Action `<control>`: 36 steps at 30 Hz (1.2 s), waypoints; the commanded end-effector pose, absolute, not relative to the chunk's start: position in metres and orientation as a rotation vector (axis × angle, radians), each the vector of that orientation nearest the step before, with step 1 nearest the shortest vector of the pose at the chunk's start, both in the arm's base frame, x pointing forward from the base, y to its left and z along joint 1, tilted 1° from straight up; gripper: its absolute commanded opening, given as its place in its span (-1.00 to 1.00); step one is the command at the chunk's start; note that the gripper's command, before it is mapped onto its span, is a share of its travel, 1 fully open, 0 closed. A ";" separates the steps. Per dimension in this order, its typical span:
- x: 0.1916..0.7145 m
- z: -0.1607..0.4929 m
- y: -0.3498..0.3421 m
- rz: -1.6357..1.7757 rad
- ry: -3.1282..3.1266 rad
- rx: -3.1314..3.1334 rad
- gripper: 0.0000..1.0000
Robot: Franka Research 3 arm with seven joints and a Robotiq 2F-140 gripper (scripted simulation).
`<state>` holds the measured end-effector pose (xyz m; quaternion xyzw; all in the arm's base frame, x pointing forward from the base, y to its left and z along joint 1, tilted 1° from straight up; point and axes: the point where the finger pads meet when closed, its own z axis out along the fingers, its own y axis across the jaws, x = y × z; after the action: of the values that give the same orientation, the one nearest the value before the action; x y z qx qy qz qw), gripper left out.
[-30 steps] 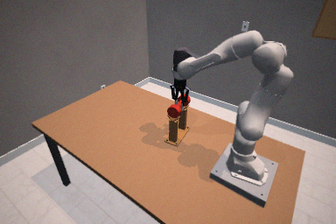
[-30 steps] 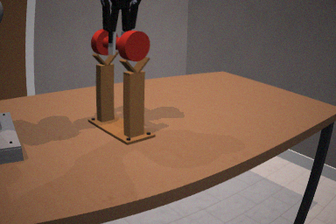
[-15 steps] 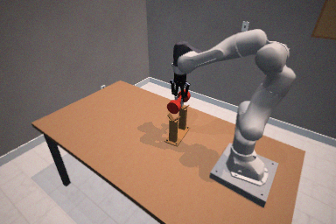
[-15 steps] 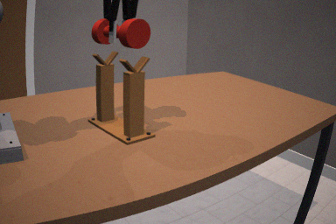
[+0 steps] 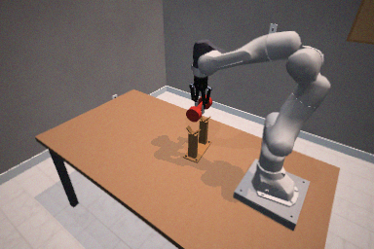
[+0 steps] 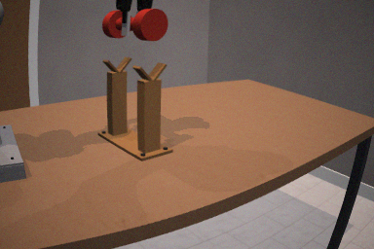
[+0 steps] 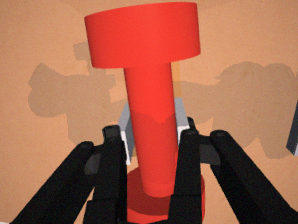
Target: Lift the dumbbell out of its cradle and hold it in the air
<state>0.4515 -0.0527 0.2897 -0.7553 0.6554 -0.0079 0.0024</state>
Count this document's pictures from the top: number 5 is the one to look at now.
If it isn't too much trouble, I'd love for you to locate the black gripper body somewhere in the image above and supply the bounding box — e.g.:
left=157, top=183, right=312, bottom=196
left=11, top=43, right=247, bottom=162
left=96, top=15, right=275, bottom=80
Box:
left=193, top=75, right=208, bottom=91

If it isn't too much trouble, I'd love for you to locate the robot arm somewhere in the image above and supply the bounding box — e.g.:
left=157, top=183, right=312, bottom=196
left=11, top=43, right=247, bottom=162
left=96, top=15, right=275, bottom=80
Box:
left=191, top=31, right=330, bottom=207

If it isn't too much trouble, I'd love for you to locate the red dumbbell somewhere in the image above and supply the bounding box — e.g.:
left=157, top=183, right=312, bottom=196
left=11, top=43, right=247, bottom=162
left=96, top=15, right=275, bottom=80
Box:
left=186, top=97, right=212, bottom=123

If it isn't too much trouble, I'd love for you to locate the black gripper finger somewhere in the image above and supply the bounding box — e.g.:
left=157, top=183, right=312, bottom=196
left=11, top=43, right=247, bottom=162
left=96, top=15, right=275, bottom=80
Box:
left=189, top=84, right=200, bottom=107
left=201, top=86, right=212, bottom=114

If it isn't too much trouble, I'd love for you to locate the brown two-post stand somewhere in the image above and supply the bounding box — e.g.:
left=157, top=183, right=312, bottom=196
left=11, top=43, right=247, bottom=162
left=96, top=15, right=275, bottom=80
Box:
left=183, top=118, right=211, bottom=163

